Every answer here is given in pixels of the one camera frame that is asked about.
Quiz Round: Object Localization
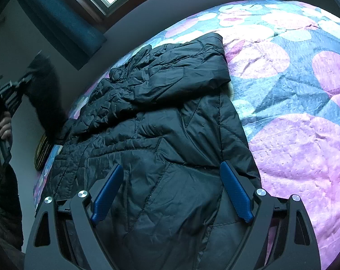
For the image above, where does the blue curtain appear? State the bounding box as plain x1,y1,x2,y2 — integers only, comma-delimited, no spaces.
16,0,107,71

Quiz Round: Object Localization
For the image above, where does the black puffer jacket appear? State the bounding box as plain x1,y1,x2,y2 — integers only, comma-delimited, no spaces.
26,32,262,270

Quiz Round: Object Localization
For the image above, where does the circle-printed bedspread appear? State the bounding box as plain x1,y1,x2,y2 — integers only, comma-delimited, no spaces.
32,0,340,270

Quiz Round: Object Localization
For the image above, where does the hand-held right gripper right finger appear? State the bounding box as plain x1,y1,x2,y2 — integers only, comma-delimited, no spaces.
219,161,322,270

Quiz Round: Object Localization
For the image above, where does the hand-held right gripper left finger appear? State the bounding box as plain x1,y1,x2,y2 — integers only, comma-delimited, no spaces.
24,163,124,270

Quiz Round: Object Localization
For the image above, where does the striped slipper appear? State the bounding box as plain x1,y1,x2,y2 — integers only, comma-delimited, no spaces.
33,133,55,172

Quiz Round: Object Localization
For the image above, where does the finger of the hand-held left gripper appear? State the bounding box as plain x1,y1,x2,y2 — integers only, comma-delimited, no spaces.
14,72,38,90

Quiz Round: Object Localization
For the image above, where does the person's left hand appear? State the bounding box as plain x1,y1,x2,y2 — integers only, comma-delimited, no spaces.
0,111,13,147

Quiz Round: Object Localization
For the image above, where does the person's left forearm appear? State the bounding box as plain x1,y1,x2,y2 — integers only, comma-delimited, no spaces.
0,155,24,259

